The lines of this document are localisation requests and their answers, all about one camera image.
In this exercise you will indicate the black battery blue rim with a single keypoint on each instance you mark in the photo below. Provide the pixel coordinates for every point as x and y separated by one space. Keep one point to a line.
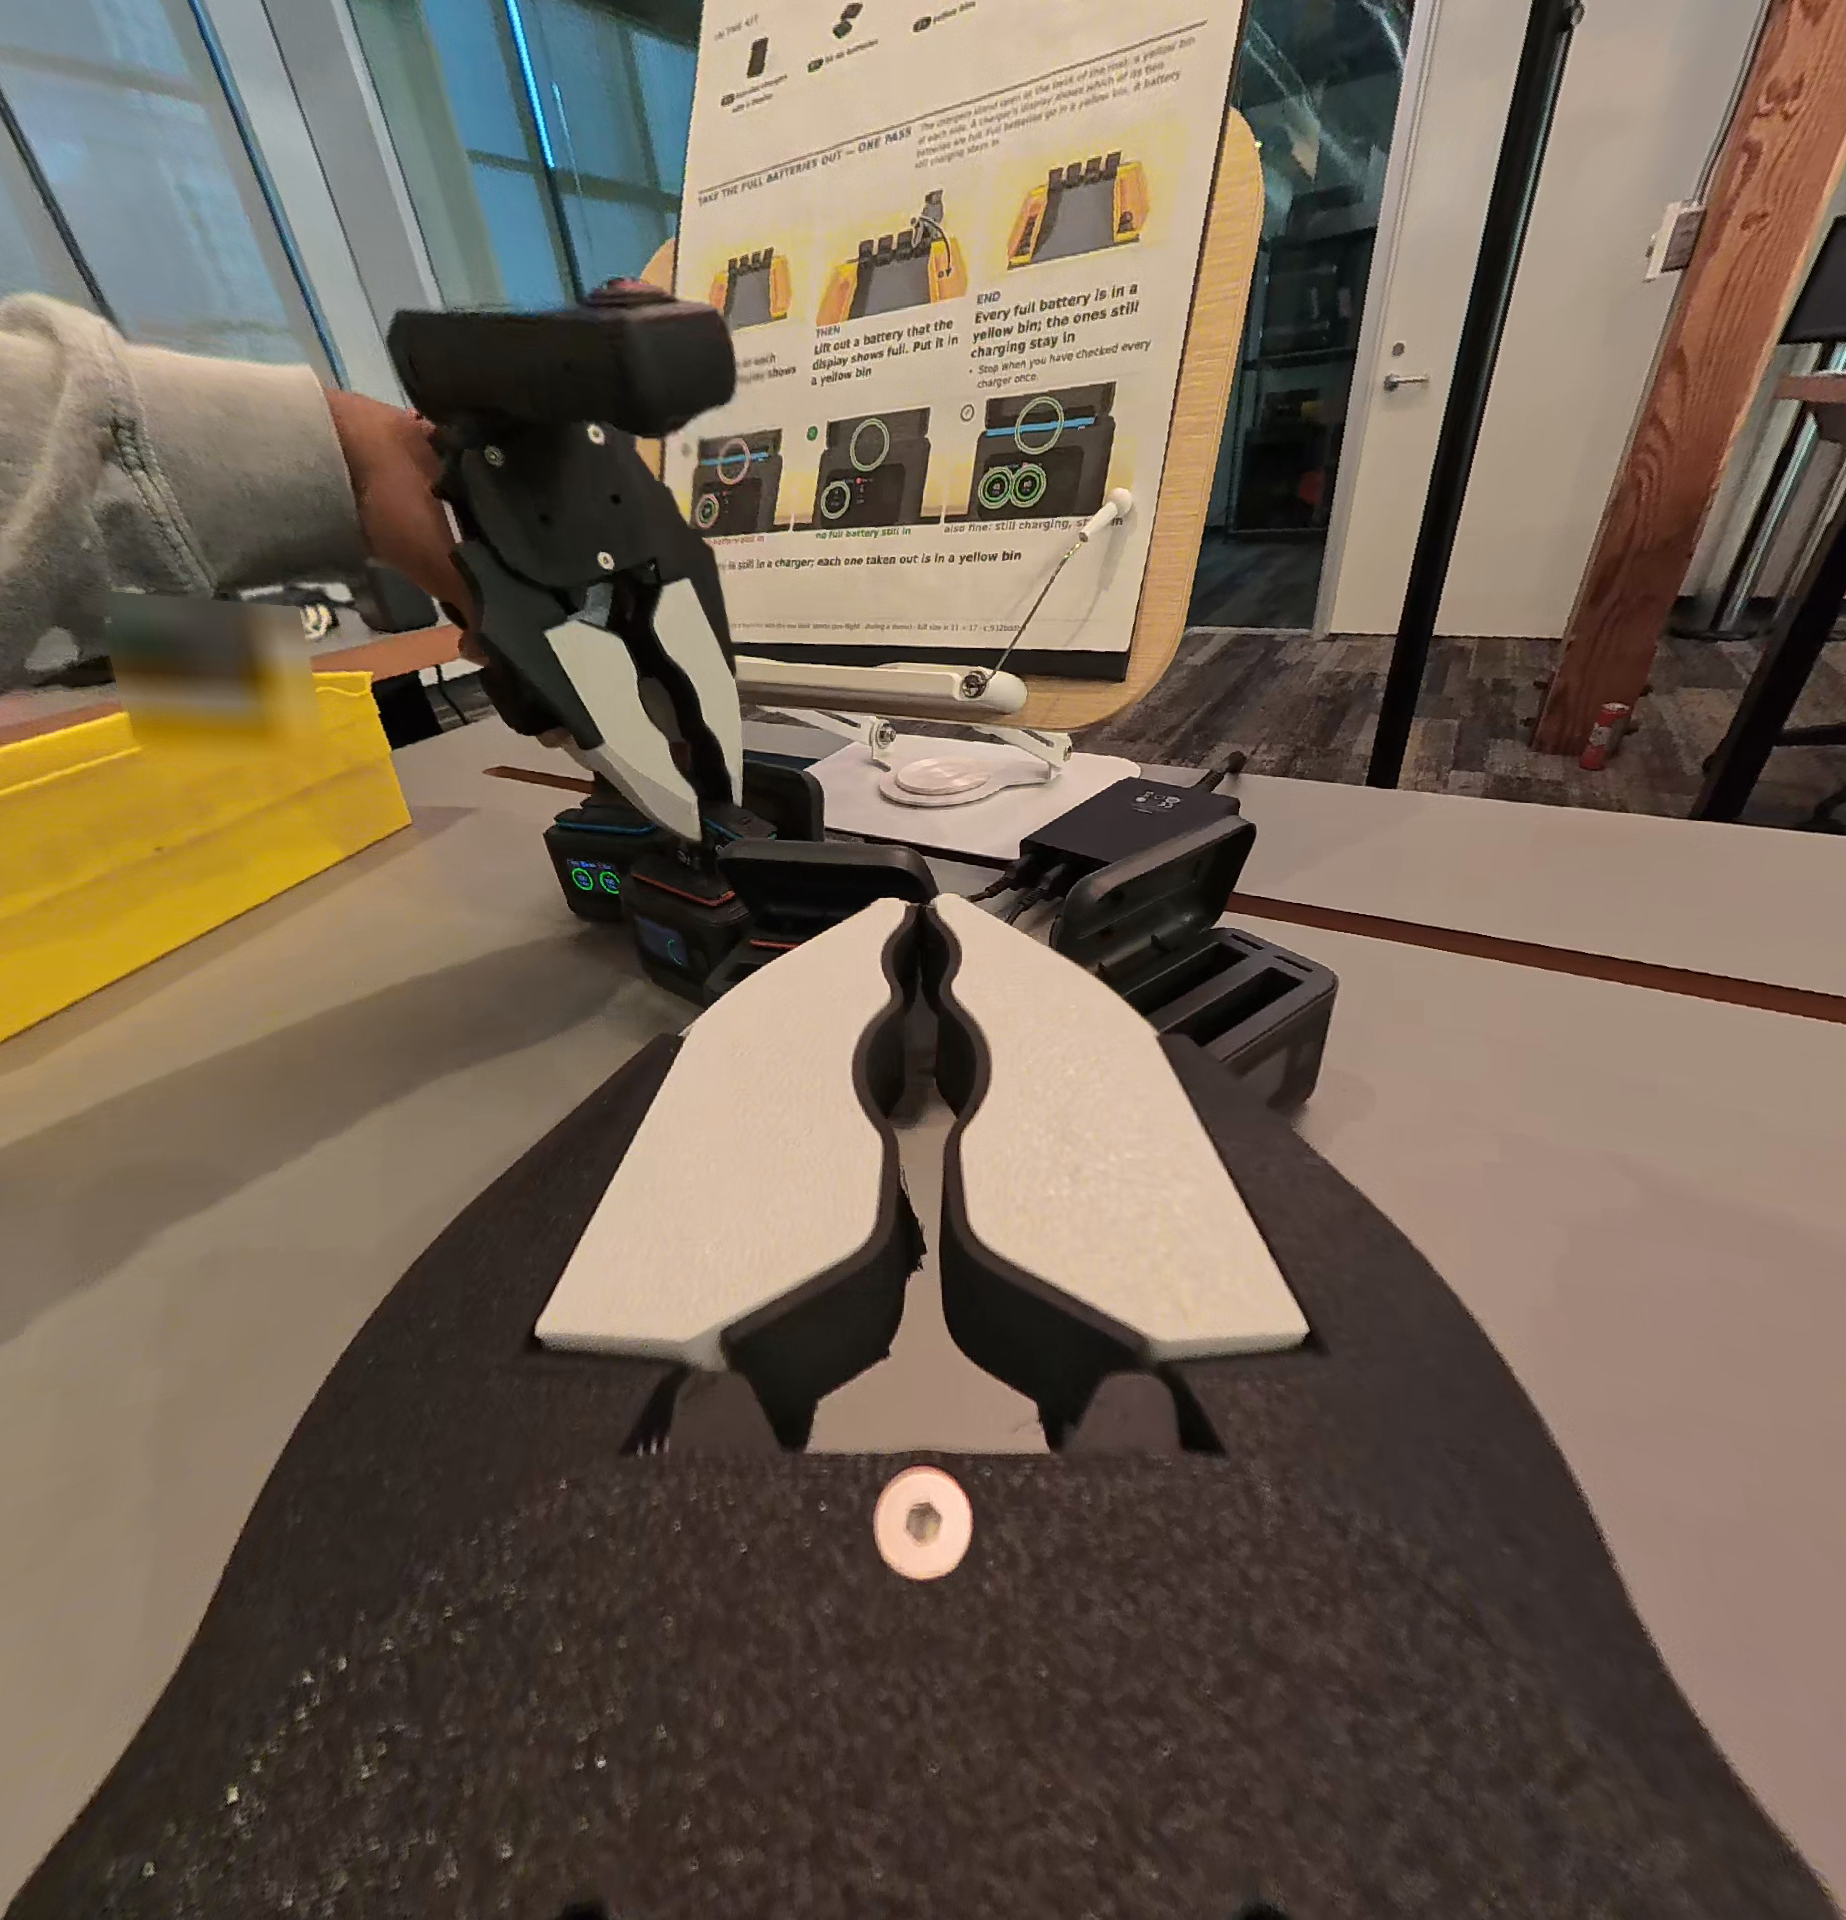
601 820

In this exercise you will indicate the black battery charging case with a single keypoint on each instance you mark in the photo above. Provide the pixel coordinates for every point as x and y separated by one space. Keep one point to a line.
592 886
398 596
1163 886
682 936
832 886

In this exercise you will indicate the white wall switch box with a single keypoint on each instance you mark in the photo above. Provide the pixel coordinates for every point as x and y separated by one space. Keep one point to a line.
1674 241

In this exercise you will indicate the wooden edged table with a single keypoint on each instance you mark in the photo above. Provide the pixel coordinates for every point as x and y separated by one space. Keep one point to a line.
428 646

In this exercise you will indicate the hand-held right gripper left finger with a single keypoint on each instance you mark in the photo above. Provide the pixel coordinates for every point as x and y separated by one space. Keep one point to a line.
712 1185

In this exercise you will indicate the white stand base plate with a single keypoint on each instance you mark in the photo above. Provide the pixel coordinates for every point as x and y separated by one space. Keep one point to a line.
997 786

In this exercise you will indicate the person's left forearm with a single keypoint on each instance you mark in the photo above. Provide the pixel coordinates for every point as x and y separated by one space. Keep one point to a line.
114 450

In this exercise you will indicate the wooden pillar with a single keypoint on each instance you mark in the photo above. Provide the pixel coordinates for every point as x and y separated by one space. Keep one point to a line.
1718 376

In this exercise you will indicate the white door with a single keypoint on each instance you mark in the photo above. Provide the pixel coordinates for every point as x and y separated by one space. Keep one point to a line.
1389 225

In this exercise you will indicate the black charging hub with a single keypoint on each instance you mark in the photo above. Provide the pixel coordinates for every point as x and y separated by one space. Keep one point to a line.
1149 817

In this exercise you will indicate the small red canister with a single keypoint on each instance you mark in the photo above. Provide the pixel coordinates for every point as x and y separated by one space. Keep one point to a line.
1611 736

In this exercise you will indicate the dark desk black legs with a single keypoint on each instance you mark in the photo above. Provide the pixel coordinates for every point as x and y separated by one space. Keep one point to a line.
1809 631

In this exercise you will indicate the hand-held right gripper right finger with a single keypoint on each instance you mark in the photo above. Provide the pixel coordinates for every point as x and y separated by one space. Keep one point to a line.
1149 1185

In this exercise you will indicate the person's left hand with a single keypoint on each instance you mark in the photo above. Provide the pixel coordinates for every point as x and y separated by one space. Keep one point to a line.
398 480

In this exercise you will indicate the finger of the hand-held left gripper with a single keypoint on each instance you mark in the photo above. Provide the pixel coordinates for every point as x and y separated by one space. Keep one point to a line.
601 706
707 661

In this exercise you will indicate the instruction sheet on wooden stand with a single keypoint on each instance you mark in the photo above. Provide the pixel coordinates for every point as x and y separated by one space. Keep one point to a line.
1216 450

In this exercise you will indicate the yellow plastic bin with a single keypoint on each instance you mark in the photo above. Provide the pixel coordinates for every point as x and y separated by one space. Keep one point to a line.
159 855

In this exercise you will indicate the white paper poster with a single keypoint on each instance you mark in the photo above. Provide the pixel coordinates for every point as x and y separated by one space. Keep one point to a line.
938 225

